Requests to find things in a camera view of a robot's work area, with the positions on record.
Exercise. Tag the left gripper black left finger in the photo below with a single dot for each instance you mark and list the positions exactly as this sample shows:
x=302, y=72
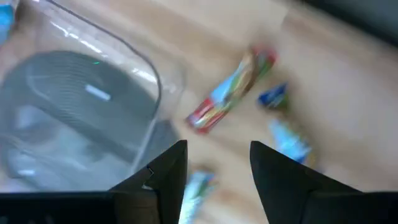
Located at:
x=155, y=199

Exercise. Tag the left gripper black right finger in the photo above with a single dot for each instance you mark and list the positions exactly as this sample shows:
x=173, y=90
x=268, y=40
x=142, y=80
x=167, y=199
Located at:
x=295, y=199

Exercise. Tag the light blue Quaker granola bar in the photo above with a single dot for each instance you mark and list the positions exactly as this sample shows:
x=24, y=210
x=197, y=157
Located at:
x=196, y=193

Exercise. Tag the dark blue green granola bar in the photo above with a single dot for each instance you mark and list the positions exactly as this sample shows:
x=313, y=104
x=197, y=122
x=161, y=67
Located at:
x=273, y=97

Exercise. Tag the red ended granola bar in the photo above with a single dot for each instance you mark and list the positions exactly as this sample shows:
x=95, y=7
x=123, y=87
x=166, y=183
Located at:
x=230, y=90

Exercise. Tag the large clear plastic bin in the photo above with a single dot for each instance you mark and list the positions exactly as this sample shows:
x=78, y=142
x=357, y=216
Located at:
x=93, y=124

